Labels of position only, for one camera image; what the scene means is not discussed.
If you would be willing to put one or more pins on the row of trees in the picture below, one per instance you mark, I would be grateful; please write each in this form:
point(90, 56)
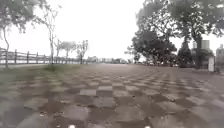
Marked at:
point(13, 10)

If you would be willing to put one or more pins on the wooden fence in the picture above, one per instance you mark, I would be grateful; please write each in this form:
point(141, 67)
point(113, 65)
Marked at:
point(20, 56)

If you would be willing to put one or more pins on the group of dark trees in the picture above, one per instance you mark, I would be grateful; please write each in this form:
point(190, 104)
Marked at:
point(153, 43)

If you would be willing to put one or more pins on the grass strip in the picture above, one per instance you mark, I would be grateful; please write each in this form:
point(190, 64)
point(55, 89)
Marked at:
point(33, 71)

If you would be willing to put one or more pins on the white post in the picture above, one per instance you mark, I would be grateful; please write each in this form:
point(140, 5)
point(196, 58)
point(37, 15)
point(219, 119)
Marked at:
point(211, 64)

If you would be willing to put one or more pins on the building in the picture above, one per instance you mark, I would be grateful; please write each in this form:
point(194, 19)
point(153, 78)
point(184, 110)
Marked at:
point(205, 44)

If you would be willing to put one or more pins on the robot's own part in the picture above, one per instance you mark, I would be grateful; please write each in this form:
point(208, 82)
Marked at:
point(147, 126)
point(71, 126)

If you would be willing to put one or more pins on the checkered brick pavement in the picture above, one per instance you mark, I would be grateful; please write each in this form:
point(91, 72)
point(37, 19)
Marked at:
point(126, 96)

